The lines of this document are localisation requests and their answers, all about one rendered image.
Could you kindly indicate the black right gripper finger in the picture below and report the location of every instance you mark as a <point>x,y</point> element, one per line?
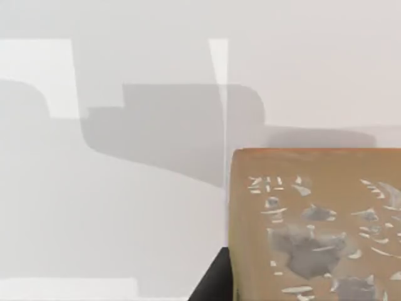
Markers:
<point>216,279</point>

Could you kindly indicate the brown book with grey print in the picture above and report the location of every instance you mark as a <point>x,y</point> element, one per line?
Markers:
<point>313,219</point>

